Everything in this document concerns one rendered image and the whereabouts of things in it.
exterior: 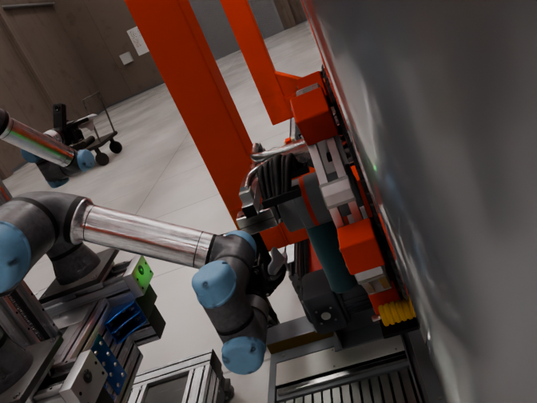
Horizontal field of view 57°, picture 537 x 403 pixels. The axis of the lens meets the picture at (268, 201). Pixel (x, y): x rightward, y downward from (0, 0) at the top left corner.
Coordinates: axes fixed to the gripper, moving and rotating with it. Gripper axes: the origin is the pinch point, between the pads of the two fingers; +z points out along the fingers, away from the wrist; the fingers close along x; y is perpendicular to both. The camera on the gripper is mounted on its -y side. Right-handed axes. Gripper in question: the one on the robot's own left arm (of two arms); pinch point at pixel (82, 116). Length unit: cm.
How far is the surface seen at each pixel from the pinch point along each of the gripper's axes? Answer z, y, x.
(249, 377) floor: -29, 118, 49
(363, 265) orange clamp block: -87, 25, 121
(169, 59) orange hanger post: -19, -16, 58
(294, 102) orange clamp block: -71, -7, 111
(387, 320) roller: -66, 57, 119
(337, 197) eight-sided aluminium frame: -79, 13, 117
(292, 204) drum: -60, 22, 100
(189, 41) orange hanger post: -17, -19, 66
